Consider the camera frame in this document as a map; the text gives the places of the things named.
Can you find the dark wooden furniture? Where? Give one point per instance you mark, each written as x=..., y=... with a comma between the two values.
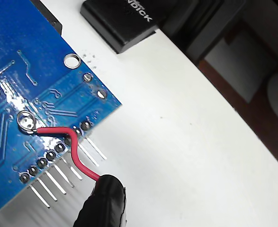
x=224, y=23

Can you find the black box with white lettering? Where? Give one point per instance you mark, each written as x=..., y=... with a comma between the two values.
x=119, y=26

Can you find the blue circuit board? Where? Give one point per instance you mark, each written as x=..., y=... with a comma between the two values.
x=22, y=35

